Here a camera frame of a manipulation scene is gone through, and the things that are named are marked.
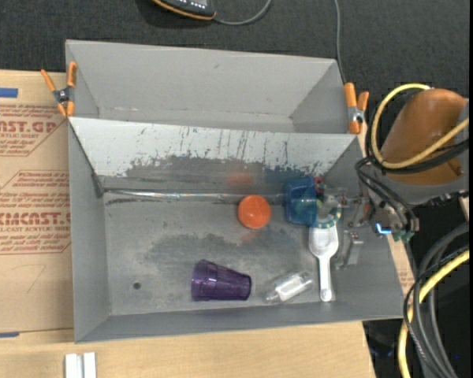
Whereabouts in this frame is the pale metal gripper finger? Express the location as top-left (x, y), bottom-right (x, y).
top-left (336, 229), bottom-right (364, 271)
top-left (325, 187), bottom-right (352, 217)

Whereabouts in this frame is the multicoloured striped toy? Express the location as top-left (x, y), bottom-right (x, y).
top-left (312, 175), bottom-right (345, 230)

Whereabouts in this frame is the white plastic scoop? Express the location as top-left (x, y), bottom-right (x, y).
top-left (307, 224), bottom-right (340, 303)

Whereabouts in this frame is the blue plastic cup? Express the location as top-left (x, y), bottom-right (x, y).
top-left (281, 176), bottom-right (319, 228)

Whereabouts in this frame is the small clear plastic bottle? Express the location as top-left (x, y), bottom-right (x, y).
top-left (264, 272), bottom-right (314, 303)

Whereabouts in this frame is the orange ball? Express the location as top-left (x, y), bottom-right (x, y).
top-left (236, 195), bottom-right (272, 230)

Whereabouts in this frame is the purple plastic cup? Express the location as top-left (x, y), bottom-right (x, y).
top-left (191, 258), bottom-right (252, 302)

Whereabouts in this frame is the grey metal bin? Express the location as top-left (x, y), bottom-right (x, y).
top-left (65, 39), bottom-right (405, 344)

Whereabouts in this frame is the brown cardboard board, red print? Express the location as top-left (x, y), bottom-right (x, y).
top-left (0, 68), bottom-right (76, 340)

